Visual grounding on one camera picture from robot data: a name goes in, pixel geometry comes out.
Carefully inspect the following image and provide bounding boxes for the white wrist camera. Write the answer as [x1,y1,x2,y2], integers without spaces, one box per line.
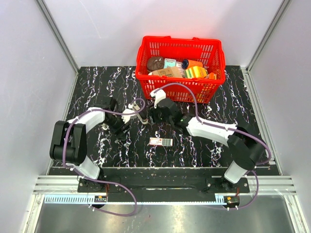
[121,104,137,123]
[150,88,166,109]

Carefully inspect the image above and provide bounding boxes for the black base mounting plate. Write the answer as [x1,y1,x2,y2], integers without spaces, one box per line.
[77,167,250,195]

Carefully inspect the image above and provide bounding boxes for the orange small packet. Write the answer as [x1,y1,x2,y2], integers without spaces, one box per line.
[205,72,217,80]

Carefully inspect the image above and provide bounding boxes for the yellow green striped box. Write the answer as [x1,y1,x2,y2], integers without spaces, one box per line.
[185,66,208,79]

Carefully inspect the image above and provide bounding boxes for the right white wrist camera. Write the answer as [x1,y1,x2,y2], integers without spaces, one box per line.
[150,88,166,109]

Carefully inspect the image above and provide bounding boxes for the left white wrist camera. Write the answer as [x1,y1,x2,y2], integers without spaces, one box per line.
[121,104,137,123]

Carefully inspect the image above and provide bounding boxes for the beige staple remover tool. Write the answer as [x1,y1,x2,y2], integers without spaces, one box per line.
[132,102,148,124]

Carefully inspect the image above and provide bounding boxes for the orange bottle blue cap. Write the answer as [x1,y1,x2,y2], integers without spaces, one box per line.
[181,59,203,69]

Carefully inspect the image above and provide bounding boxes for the brown cardboard box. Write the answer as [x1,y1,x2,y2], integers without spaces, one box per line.
[148,67,185,78]

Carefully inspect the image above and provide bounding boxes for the brown round cookie pack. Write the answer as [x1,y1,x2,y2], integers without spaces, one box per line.
[147,56,165,72]

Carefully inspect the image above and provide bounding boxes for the small staples box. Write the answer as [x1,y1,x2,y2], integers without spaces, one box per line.
[149,137,173,147]

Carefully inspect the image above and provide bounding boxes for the beige stapler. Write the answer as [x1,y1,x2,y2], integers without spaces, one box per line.
[101,123,109,131]

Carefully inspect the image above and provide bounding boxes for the light blue small box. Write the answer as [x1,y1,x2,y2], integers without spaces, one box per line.
[163,58,176,68]

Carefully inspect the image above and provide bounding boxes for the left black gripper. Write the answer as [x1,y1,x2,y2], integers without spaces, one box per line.
[104,112,132,140]

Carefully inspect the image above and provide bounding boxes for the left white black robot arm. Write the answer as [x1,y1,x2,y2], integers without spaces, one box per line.
[50,97,130,192]

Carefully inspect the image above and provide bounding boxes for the red plastic shopping basket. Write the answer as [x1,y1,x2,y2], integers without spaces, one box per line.
[136,36,226,103]

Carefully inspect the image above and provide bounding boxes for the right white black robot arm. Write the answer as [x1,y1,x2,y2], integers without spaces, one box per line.
[149,98,266,192]

